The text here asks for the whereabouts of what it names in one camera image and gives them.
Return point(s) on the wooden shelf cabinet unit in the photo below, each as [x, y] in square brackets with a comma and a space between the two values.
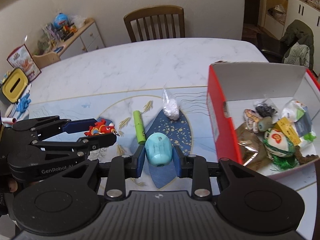
[279, 14]

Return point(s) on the red snack bag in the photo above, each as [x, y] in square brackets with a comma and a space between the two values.
[21, 58]

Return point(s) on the green cylindrical tube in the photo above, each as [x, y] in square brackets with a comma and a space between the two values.
[139, 127]

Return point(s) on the yellow cardboard box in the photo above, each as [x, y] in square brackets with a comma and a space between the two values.
[287, 128]

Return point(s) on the white green snack packet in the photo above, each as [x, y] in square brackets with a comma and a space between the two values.
[298, 116]

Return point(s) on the chair with green jacket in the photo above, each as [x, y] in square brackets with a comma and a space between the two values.
[296, 47]

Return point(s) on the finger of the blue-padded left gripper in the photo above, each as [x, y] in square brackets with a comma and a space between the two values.
[50, 126]
[85, 144]

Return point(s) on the bag of black screws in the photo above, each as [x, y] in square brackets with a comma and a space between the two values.
[265, 108]

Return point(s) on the green tasseled ball ornament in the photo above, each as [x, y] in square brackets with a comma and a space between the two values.
[280, 149]

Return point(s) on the white side cabinet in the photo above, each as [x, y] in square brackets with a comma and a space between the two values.
[86, 39]

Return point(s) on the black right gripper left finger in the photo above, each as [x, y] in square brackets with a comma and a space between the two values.
[120, 169]

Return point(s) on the blue globe toy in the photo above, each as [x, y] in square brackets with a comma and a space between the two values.
[60, 21]

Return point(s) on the red shoebox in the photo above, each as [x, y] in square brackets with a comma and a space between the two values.
[238, 130]

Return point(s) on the brown wooden chair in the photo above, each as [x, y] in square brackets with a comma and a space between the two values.
[155, 22]

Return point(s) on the yellow black tissue box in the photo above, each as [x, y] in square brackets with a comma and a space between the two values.
[13, 86]

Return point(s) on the red fish keychain toy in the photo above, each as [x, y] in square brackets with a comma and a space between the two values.
[101, 127]

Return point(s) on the light blue egg toy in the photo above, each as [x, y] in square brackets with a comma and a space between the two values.
[158, 149]

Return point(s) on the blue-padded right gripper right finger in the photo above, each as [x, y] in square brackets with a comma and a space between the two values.
[194, 167]

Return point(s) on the bag of white beads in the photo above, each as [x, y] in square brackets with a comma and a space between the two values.
[170, 105]

